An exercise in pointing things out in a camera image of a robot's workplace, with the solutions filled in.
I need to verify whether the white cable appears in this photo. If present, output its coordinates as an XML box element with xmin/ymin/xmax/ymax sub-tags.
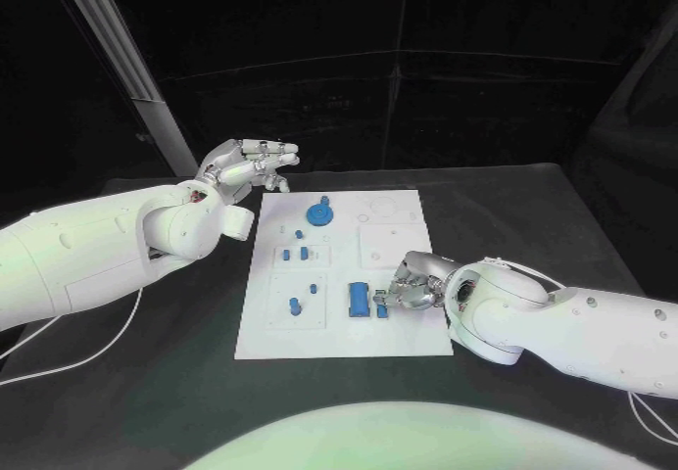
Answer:
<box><xmin>0</xmin><ymin>314</ymin><xmax>65</xmax><ymax>360</ymax></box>
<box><xmin>479</xmin><ymin>257</ymin><xmax>567</xmax><ymax>295</ymax></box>
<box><xmin>0</xmin><ymin>286</ymin><xmax>146</xmax><ymax>387</ymax></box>
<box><xmin>628</xmin><ymin>391</ymin><xmax>678</xmax><ymax>447</ymax></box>

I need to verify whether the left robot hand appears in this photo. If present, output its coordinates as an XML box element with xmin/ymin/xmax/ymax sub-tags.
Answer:
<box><xmin>195</xmin><ymin>138</ymin><xmax>302</xmax><ymax>207</ymax></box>

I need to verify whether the large blue block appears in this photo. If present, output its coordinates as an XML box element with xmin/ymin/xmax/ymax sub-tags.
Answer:
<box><xmin>346</xmin><ymin>281</ymin><xmax>372</xmax><ymax>319</ymax></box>

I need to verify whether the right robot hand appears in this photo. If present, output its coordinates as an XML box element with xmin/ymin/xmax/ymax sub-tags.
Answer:
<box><xmin>372</xmin><ymin>251</ymin><xmax>463</xmax><ymax>311</ymax></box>

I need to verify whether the white task board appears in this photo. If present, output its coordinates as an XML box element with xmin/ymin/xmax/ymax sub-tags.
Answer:
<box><xmin>234</xmin><ymin>189</ymin><xmax>456</xmax><ymax>360</ymax></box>

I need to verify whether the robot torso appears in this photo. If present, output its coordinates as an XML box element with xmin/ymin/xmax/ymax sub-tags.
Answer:
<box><xmin>182</xmin><ymin>400</ymin><xmax>651</xmax><ymax>470</ymax></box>

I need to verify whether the blue gear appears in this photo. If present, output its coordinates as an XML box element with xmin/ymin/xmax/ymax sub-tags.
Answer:
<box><xmin>305</xmin><ymin>195</ymin><xmax>338</xmax><ymax>228</ymax></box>

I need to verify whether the grey metal post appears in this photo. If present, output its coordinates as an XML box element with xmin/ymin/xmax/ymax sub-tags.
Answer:
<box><xmin>61</xmin><ymin>0</ymin><xmax>201</xmax><ymax>178</ymax></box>

